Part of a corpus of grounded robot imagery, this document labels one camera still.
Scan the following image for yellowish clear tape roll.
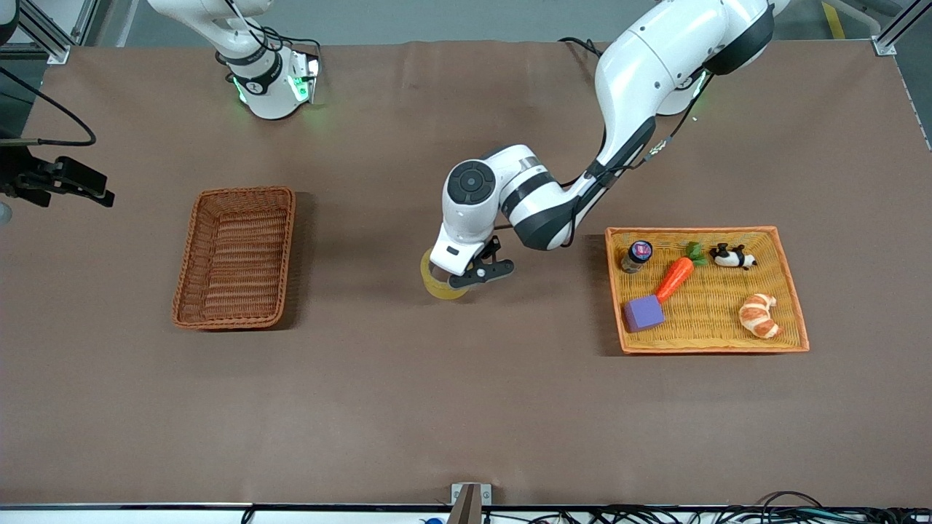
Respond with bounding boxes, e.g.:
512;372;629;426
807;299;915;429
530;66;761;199
420;247;470;301

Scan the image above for brown deep wicker basket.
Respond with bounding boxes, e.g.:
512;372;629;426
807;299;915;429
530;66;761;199
172;186;296;331

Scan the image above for orange flat wicker basket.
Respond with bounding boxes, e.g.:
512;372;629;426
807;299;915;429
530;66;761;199
605;226;810;355

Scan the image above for small jar with dark lid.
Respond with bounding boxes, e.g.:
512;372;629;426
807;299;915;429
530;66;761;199
620;241;654;274

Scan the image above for purple foam cube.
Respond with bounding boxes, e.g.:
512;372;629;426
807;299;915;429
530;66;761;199
623;295;667;334

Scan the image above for orange toy carrot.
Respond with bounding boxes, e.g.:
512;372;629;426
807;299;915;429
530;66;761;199
655;242;708;304

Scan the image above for black white panda toy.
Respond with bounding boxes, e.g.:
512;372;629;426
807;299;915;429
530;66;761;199
709;243;758;271

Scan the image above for grey right base connector box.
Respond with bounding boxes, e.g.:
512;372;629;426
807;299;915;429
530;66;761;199
290;52;321;104

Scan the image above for toy croissant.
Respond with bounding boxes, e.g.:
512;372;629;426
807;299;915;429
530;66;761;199
738;293;782;339

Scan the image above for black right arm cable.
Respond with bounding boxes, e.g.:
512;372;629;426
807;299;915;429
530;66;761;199
0;67;98;147

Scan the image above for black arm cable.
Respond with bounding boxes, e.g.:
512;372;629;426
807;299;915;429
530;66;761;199
566;69;706;245
0;67;98;147

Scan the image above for aluminium frame profile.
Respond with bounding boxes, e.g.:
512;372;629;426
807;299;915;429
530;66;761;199
0;0;74;65
872;0;932;57

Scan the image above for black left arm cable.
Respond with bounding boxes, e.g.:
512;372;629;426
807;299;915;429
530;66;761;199
566;69;706;245

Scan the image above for black left base cable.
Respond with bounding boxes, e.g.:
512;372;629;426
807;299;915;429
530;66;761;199
559;36;605;59

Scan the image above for black base cable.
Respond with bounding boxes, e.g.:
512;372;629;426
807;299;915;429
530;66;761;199
559;36;605;59
215;0;323;70

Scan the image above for black right base cable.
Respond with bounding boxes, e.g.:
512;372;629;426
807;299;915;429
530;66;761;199
215;0;323;70

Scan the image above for metal table edge bracket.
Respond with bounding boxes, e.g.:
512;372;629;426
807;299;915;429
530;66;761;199
451;483;492;524

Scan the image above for black cable bundle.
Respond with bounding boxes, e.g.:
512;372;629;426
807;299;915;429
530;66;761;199
481;491;932;524

